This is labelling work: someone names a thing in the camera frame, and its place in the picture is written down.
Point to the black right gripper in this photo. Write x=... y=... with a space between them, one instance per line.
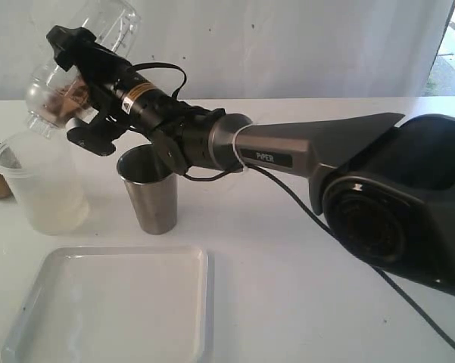
x=108 y=76

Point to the clear measuring shaker cup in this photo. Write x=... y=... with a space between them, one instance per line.
x=115 y=24

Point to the clear dome lid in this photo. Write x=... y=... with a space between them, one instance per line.
x=41 y=102

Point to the pile of coins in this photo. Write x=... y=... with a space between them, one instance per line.
x=67 y=102

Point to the stainless steel tumbler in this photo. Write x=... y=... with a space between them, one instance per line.
x=152 y=189

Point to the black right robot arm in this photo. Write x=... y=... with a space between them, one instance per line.
x=385 y=184

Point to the translucent plastic container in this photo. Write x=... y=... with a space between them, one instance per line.
x=41 y=174

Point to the white rectangular tray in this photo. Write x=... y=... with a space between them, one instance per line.
x=113 y=304

